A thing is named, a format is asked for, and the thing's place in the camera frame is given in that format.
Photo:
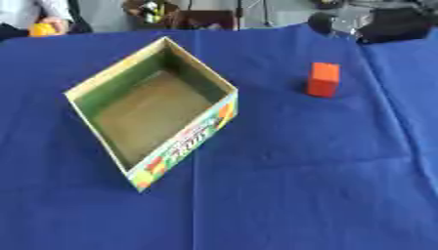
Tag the dark wooden chair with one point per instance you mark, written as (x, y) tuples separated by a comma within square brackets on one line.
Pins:
[(199, 19)]

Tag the black bag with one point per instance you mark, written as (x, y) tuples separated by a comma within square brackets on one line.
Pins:
[(396, 24)]

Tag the open cardboard box green inside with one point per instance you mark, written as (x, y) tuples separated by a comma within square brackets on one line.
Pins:
[(149, 110)]

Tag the person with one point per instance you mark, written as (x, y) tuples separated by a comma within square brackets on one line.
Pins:
[(34, 13)]

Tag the black tripod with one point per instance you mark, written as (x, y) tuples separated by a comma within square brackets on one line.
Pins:
[(239, 13)]

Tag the yellow round object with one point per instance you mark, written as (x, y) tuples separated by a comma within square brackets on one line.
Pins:
[(41, 30)]

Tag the orange rectangular block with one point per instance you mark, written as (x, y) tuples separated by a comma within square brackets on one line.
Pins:
[(323, 79)]

